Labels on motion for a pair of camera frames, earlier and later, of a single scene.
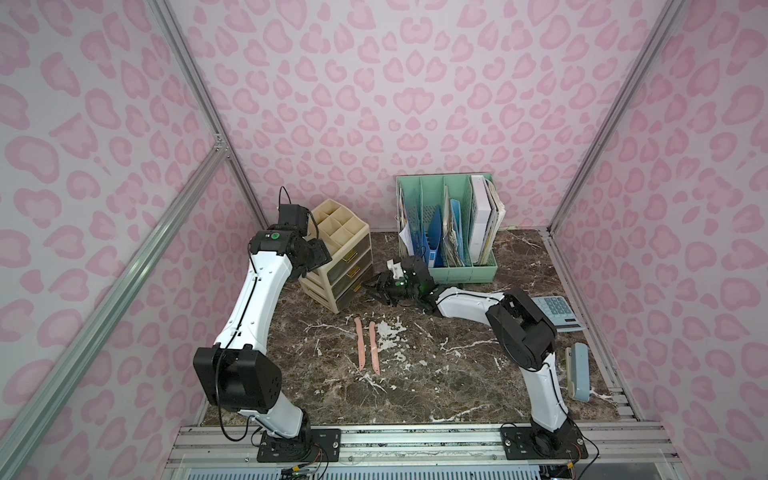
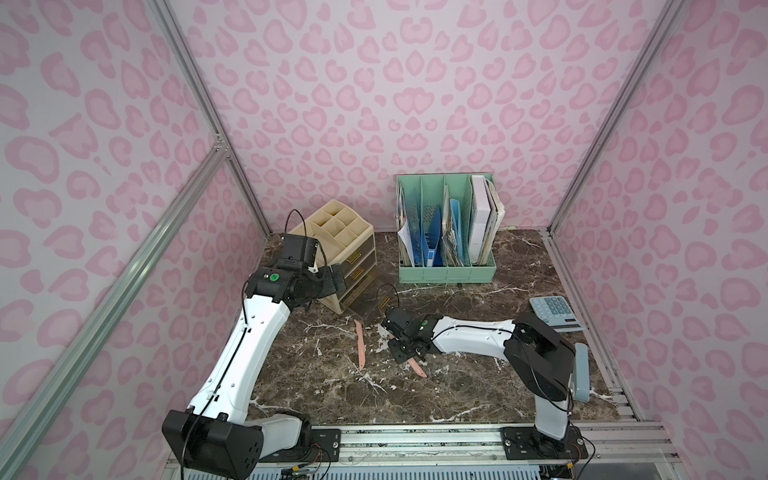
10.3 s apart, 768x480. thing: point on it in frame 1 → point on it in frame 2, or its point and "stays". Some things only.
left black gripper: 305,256 → 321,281
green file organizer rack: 448,220 stays
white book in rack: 480,216 stays
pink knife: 361,347 stays
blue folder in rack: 456,215 stays
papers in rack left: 406,247 stays
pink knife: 372,333 → 419,371
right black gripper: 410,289 → 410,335
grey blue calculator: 557,310 stays
